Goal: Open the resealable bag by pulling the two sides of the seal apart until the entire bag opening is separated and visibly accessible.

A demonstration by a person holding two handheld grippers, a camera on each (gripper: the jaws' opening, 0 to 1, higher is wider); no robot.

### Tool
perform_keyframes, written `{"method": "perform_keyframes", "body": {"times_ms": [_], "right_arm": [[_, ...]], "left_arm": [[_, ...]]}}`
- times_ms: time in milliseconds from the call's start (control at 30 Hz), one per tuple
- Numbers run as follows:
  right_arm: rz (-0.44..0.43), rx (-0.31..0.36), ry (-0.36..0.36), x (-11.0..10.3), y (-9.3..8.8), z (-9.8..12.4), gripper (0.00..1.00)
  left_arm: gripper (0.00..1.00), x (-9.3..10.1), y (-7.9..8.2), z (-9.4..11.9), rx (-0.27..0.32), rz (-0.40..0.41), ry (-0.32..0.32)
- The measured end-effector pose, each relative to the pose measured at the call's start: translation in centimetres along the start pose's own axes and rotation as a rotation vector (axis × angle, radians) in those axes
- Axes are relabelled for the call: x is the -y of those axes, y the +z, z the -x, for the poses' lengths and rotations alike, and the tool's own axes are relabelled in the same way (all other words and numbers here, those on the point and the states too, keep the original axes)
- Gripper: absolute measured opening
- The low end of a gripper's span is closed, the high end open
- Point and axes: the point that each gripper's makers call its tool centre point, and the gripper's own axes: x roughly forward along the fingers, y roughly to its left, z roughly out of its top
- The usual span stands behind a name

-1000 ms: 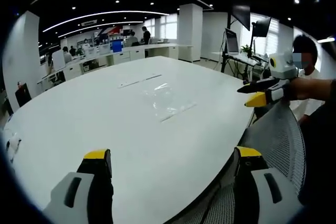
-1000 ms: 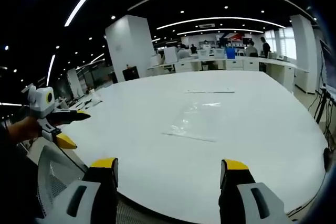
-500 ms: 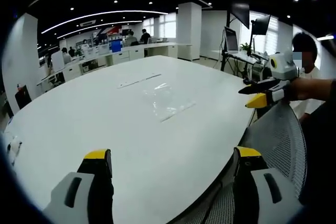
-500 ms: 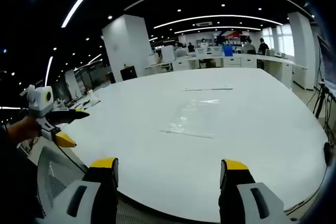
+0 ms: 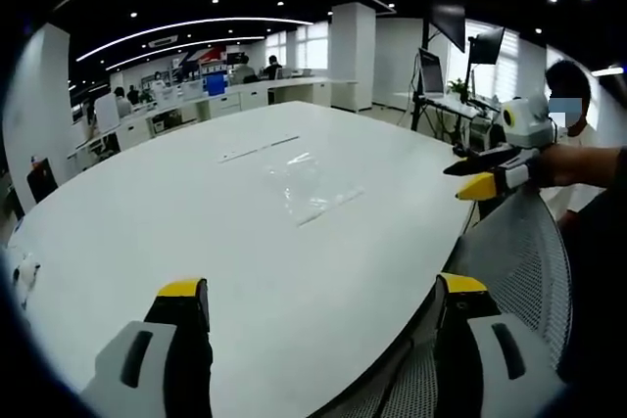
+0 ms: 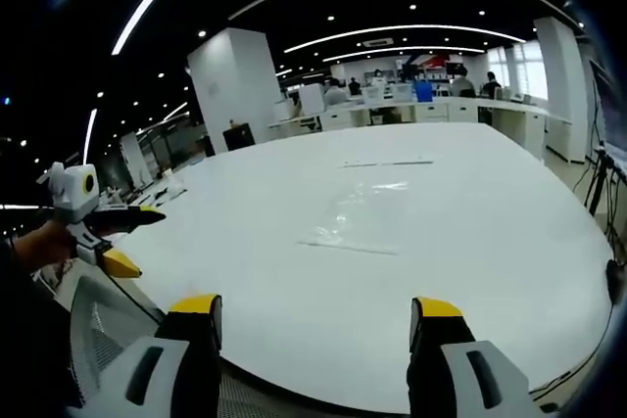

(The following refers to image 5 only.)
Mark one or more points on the person's dark clothing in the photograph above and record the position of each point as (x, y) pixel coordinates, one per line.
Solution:
(600, 281)

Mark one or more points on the black monitor pole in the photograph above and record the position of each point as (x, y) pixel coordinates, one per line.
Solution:
(426, 31)

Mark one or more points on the open laptop on stand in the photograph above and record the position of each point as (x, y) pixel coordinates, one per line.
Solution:
(432, 75)

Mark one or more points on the long white office counter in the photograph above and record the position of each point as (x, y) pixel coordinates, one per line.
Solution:
(235, 100)

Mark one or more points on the grey mesh office chair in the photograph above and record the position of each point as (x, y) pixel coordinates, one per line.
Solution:
(524, 261)

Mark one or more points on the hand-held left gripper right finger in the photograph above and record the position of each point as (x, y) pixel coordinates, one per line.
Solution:
(485, 374)

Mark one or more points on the green potted plant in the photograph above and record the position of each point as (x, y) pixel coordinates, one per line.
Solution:
(459, 87)

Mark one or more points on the crumpled white plastic piece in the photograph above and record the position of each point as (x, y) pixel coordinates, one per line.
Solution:
(24, 278)

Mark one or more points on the clear resealable plastic bag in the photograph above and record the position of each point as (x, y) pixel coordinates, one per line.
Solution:
(299, 188)

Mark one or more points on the blue screen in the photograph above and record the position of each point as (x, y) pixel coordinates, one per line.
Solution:
(214, 85)

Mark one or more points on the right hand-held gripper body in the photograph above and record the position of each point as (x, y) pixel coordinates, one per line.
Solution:
(531, 124)

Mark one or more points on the large black wall monitor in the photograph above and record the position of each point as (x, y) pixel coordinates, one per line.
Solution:
(447, 16)

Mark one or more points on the black office chair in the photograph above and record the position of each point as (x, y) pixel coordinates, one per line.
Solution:
(43, 180)

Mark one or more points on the small black monitor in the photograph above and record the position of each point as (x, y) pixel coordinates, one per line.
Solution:
(490, 46)

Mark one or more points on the white equipment desk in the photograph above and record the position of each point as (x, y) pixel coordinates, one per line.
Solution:
(460, 107)

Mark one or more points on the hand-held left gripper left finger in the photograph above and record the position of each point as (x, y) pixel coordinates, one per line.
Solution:
(147, 379)

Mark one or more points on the white square pillar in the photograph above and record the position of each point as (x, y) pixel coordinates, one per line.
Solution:
(352, 56)

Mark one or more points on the person's right hand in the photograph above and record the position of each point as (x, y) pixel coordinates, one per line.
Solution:
(561, 167)

